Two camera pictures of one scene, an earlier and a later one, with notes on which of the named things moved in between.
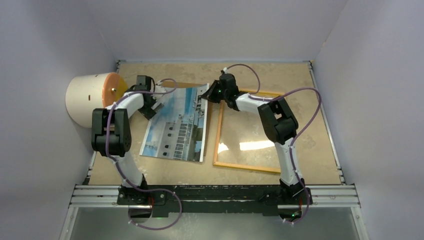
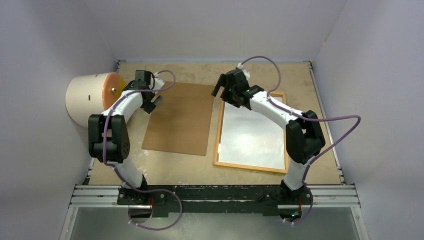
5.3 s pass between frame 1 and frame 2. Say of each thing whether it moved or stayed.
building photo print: moved
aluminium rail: stayed
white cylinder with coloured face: stayed
